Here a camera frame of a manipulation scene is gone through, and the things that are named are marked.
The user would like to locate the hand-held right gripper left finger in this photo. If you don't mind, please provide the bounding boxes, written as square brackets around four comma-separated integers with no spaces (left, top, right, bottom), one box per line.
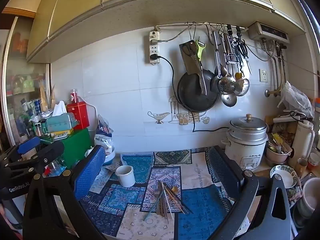
[22,145,107,240]

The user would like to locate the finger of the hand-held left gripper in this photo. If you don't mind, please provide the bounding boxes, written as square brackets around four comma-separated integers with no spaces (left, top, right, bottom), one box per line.
[5,141,65,172]
[0,136,42,164]

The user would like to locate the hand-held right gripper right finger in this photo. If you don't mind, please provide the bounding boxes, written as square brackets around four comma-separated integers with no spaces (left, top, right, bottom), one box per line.
[206,145,293,240]

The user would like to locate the white cup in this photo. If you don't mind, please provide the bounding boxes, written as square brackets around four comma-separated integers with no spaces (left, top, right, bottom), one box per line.
[115,165,136,188]

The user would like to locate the pile of chopsticks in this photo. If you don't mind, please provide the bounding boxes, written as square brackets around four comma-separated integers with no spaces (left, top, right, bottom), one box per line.
[143,180,194,222]

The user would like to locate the white rice cooker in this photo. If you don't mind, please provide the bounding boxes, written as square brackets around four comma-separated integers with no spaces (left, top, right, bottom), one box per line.
[224,130,269,173]

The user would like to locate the green box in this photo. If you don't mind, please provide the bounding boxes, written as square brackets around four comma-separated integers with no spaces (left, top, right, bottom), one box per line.
[54,128,92,169]

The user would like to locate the white printed bag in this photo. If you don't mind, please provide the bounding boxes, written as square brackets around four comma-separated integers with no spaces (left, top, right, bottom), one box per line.
[94,115,115,165]

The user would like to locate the teal tissue box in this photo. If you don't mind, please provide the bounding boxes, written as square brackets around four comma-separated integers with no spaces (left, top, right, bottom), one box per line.
[46,112,80,133]

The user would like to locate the patterned patchwork mat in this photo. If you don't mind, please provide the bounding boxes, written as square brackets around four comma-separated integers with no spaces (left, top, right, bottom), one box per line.
[80,149,250,240]

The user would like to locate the red tin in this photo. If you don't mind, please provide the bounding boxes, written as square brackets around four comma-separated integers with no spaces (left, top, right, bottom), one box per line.
[66,102,90,130]

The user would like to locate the steel pot lid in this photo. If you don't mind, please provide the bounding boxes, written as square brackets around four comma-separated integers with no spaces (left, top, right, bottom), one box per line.
[229,114,268,140]

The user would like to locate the pink bowl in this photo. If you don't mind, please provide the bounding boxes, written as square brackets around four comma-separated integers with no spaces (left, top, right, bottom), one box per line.
[265,142,293,164]

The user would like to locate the floral rim bowl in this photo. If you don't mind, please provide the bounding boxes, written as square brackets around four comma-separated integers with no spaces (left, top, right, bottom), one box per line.
[269,165,298,189]

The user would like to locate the glass door cabinet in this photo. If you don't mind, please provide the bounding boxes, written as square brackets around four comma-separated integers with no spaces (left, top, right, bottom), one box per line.
[2,16,52,150]

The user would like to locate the steel ladle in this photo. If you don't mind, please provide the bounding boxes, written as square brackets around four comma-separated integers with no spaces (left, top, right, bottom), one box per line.
[220,34,237,107]

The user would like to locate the black wok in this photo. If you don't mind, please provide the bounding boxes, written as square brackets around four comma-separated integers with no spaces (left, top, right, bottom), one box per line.
[177,69,220,113]

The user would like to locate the white thermos jug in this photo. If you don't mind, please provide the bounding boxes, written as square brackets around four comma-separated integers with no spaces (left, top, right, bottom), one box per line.
[291,119,315,168]

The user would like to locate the steel skimmer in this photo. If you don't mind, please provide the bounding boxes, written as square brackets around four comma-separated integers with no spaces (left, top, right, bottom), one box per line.
[211,30,237,95]

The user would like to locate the white bucket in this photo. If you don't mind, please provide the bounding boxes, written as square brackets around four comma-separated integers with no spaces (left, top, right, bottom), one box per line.
[296,177,320,220]

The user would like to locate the clear plastic bag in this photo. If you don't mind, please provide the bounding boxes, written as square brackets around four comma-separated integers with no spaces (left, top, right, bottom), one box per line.
[276,81,315,119]

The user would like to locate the green peeler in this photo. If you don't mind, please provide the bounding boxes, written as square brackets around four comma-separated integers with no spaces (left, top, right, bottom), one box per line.
[195,39,207,62]

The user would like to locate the black kitchen shears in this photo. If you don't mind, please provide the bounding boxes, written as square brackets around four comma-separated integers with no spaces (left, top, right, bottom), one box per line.
[234,34,252,75]

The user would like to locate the white power strip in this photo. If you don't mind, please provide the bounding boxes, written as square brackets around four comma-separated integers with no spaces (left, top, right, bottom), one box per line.
[149,31,161,64]

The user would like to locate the white water heater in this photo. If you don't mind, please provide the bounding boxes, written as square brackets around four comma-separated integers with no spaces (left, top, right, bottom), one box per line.
[247,21,290,44]

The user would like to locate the wire mesh strainer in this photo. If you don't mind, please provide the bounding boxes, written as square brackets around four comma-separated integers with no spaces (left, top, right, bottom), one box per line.
[235,79,250,97]

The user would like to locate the black power cable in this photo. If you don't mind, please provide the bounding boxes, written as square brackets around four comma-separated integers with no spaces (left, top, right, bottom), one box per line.
[151,54,229,133]

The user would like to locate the water heater hoses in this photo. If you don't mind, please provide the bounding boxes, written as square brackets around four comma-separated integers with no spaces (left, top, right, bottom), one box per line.
[265,42,287,98]

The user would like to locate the black handled scissors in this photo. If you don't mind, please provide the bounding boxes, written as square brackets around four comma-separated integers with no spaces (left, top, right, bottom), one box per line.
[182,42,200,63]

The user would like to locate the white cable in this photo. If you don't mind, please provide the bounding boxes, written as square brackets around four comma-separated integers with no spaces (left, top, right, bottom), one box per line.
[157,22,208,43]

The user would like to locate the metal hanging rail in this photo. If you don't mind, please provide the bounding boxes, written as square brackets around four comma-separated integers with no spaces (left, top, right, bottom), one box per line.
[154,23,249,32]

